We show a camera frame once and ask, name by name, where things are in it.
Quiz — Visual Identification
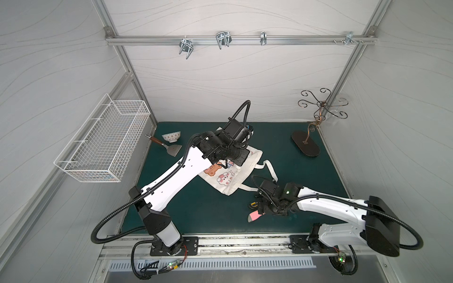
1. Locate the pink art knife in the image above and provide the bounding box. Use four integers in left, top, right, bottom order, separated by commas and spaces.
247, 210, 263, 223

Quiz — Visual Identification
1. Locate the white cartoon tote bag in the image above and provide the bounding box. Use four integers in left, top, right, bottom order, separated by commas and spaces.
196, 146, 278, 196

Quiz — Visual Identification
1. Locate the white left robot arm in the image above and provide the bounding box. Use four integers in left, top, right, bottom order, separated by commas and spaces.
129, 128, 254, 254

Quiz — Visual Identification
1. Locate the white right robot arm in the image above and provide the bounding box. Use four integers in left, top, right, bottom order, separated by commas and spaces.
248, 180, 401, 257

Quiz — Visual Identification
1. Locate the green table mat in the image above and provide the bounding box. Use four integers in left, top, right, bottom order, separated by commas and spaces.
122, 122, 348, 234

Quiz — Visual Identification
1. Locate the patterned ceramic bowl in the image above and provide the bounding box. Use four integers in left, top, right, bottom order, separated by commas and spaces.
162, 132, 181, 143

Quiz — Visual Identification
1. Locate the copper jewelry stand black base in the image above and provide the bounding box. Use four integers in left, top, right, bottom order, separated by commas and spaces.
291, 87, 349, 158

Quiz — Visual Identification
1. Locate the metal hook clamp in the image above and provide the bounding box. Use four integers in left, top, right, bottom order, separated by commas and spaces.
260, 31, 267, 46
179, 37, 193, 59
215, 31, 232, 49
332, 31, 365, 46

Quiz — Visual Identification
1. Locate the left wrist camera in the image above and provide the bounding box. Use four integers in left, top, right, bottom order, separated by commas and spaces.
223, 118, 254, 143

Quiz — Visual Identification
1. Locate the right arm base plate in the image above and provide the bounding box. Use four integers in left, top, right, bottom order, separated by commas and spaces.
288, 235, 337, 254

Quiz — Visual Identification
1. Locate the metal scraper wooden handle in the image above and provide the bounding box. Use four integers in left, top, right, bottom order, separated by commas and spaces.
145, 134, 182, 157

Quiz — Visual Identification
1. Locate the left black corrugated cable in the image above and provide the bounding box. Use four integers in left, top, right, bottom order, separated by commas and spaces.
90, 100, 252, 280

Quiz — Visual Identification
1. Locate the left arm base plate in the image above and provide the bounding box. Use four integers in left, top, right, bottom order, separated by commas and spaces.
150, 236, 199, 257

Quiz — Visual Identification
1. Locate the white wire basket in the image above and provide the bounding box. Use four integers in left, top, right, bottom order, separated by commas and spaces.
54, 94, 151, 183

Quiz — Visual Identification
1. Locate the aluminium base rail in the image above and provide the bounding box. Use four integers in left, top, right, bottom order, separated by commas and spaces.
99, 233, 296, 259

